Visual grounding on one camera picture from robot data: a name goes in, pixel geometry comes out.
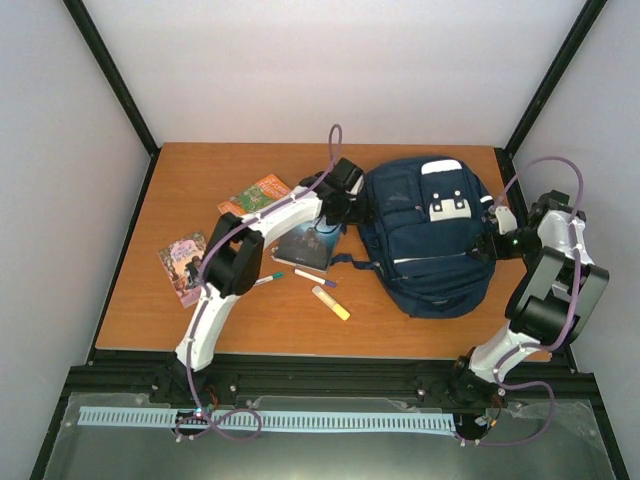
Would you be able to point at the green capped white marker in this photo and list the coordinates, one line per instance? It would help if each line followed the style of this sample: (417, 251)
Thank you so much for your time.
(269, 278)

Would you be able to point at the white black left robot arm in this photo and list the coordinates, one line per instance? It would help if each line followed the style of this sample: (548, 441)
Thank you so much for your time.
(233, 258)

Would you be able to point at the orange green paperback book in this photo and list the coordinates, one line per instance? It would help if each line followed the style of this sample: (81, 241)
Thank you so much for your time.
(256, 197)

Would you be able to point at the yellow highlighter pen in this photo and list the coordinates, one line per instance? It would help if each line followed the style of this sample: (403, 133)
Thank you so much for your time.
(331, 303)

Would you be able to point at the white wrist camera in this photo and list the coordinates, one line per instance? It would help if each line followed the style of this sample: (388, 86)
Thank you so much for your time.
(357, 187)
(503, 218)

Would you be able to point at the black left frame post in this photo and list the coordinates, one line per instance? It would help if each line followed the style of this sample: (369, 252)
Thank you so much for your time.
(105, 61)

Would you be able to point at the black right frame post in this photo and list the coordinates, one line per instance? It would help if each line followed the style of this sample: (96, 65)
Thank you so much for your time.
(565, 54)

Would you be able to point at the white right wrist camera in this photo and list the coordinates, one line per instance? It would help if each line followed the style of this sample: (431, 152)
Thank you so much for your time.
(503, 218)

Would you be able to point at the black frame post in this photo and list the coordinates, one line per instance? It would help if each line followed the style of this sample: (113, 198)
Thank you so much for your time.
(105, 61)
(565, 54)

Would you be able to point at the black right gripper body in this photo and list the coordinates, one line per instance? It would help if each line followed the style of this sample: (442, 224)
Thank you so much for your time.
(514, 249)

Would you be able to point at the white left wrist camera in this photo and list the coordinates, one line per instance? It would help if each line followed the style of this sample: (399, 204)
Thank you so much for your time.
(357, 187)

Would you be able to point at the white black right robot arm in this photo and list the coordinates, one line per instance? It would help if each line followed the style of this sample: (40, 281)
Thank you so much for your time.
(550, 305)

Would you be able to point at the purple capped white marker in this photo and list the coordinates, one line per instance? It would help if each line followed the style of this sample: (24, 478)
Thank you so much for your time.
(314, 278)

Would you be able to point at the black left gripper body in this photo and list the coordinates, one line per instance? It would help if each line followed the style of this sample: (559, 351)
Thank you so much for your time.
(342, 214)

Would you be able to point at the black aluminium frame rail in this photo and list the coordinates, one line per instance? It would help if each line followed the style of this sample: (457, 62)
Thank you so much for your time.
(231, 379)

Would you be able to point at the light blue slotted cable duct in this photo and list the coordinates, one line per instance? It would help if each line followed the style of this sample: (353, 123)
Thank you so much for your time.
(270, 421)

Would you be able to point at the navy blue student backpack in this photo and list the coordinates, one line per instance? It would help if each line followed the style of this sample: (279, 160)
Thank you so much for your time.
(425, 215)

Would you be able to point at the dark blue Wuthering Heights book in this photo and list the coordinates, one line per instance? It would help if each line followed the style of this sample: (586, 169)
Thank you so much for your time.
(309, 245)

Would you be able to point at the pink illustrated paperback book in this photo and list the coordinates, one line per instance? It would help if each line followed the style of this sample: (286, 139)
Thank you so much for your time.
(182, 260)

